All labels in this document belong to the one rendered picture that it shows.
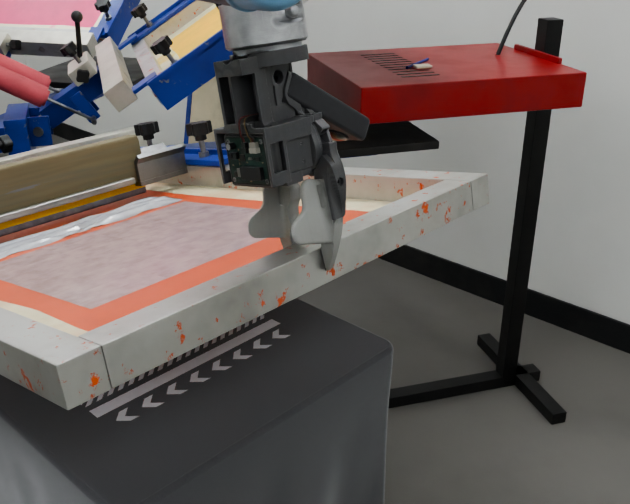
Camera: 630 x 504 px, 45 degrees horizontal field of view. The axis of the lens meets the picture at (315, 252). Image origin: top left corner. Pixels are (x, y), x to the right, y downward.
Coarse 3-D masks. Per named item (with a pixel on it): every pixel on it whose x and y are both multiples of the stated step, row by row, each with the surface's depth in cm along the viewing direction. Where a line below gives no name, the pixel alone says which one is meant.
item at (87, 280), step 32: (32, 256) 99; (64, 256) 97; (96, 256) 95; (128, 256) 93; (160, 256) 91; (192, 256) 89; (0, 288) 88; (32, 288) 86; (64, 288) 84; (96, 288) 82; (128, 288) 81; (160, 288) 79; (64, 320) 74; (96, 320) 73
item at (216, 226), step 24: (72, 216) 120; (144, 216) 113; (168, 216) 111; (192, 216) 108; (216, 216) 106; (240, 216) 104; (144, 240) 99; (168, 240) 97; (192, 240) 96; (216, 240) 94; (240, 240) 93; (264, 240) 91
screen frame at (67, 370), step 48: (384, 192) 101; (432, 192) 88; (480, 192) 92; (384, 240) 80; (192, 288) 67; (240, 288) 66; (288, 288) 71; (0, 336) 62; (48, 336) 60; (96, 336) 59; (144, 336) 60; (192, 336) 63; (48, 384) 57; (96, 384) 57
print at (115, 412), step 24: (240, 336) 105; (264, 336) 105; (288, 336) 105; (192, 360) 100; (216, 360) 100; (240, 360) 100; (144, 384) 95; (168, 384) 95; (192, 384) 95; (96, 408) 90; (120, 408) 90; (144, 408) 90
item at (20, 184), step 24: (96, 144) 119; (120, 144) 122; (0, 168) 109; (24, 168) 111; (48, 168) 114; (72, 168) 117; (96, 168) 119; (120, 168) 123; (0, 192) 109; (24, 192) 112; (48, 192) 114; (72, 192) 117
